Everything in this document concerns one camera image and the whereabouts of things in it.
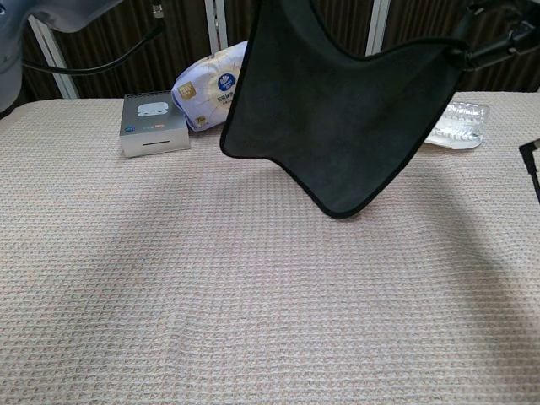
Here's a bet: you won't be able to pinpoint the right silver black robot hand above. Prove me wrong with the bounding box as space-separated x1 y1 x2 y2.
449 0 540 71

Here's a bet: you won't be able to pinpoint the pink microfiber cloth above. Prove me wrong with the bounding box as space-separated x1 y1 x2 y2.
219 0 469 220

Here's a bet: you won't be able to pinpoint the clear plastic water bottle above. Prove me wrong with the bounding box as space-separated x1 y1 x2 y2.
434 100 490 140

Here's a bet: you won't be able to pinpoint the white paper plate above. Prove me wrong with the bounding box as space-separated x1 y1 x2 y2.
421 126 484 151

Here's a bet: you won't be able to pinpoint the blue white tissue pack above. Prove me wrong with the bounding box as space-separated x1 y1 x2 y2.
170 40 250 134

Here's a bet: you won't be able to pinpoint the grey earbuds box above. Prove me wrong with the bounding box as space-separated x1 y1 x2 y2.
119 90 192 159

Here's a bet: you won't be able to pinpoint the beige woven tablecloth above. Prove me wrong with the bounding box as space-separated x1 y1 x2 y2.
0 90 540 405

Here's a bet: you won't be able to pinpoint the white partition frame post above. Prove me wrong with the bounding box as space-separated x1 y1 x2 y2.
27 16 80 99
203 0 231 58
365 0 392 58

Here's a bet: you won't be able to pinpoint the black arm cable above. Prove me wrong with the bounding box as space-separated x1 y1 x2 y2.
20 3 168 77

